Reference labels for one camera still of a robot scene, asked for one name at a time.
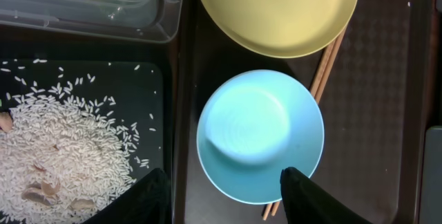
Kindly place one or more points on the black waste tray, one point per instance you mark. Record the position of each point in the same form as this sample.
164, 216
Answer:
22, 44

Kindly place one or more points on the grey plastic dishwasher rack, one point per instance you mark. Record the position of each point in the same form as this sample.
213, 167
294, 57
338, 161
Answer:
430, 205

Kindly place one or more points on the clear plastic waste bin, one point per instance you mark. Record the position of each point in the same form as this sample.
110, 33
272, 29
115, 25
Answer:
152, 21

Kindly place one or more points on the yellow plate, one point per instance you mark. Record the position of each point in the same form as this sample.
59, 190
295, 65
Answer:
281, 28

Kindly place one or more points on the pile of rice leftovers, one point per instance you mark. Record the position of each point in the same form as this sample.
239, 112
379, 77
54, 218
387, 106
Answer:
75, 136

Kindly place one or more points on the brown serving tray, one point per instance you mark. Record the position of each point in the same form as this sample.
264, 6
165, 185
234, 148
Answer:
382, 94

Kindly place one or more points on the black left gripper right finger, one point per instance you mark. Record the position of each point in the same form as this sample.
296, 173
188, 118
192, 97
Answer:
307, 203

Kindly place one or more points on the wooden chopstick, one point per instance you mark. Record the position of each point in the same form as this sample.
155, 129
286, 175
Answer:
271, 208
334, 53

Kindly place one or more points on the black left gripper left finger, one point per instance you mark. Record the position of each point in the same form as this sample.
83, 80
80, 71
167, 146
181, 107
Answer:
147, 202

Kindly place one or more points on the light blue bowl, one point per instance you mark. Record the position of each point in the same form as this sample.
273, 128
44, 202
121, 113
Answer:
251, 128

